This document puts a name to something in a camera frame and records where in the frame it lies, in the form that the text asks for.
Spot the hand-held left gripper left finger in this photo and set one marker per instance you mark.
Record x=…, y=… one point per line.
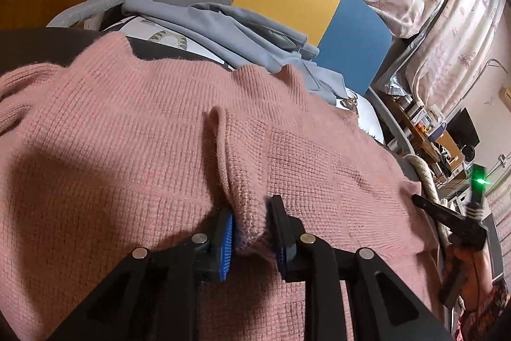
x=225, y=245

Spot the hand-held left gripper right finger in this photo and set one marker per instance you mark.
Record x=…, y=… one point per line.
x=281, y=249

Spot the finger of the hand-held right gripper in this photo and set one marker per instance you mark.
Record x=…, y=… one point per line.
x=439, y=211

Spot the pink knit sweater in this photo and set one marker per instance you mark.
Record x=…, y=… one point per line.
x=139, y=133

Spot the person's right forearm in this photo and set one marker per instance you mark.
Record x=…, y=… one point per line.
x=495, y=309

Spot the person's right hand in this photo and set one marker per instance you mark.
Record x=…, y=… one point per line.
x=477, y=273

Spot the cream knit garment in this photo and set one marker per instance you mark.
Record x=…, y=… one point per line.
x=425, y=177

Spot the cluttered wooden desk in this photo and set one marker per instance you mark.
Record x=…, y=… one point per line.
x=443, y=143

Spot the black monitor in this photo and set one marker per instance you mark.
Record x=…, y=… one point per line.
x=465, y=127

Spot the row of small containers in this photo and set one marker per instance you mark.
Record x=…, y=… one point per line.
x=423, y=121

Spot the pink floral curtain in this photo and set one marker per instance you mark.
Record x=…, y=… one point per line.
x=459, y=45

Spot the grey-blue garment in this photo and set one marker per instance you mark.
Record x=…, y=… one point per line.
x=239, y=41

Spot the white printed seat cushion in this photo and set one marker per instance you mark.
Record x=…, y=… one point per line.
x=171, y=39

